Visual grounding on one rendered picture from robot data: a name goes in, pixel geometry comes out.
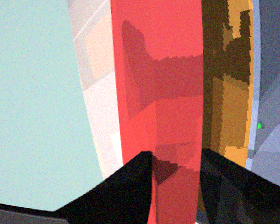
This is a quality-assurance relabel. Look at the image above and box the red lid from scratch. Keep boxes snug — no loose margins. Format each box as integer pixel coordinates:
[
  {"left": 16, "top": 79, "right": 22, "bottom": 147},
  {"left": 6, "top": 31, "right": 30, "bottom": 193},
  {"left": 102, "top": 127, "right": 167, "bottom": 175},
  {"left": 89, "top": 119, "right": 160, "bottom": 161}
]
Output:
[{"left": 111, "top": 0, "right": 204, "bottom": 224}]

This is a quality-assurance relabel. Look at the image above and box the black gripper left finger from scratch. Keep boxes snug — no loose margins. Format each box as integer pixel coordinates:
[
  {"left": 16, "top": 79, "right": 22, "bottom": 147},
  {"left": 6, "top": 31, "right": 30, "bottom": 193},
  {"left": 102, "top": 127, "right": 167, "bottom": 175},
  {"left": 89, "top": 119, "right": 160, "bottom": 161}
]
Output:
[{"left": 0, "top": 151, "right": 153, "bottom": 224}]

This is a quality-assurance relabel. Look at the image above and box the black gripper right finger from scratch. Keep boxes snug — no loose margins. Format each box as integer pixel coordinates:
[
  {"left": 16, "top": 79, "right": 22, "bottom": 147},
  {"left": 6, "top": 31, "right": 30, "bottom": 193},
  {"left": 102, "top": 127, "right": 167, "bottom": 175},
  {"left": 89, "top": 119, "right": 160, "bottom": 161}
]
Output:
[{"left": 199, "top": 149, "right": 280, "bottom": 224}]

